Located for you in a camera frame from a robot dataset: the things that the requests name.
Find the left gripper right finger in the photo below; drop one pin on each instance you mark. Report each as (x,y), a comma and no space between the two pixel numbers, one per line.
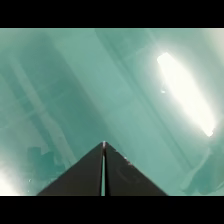
(128,178)

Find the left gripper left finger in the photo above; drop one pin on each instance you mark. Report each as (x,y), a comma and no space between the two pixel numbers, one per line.
(83,178)

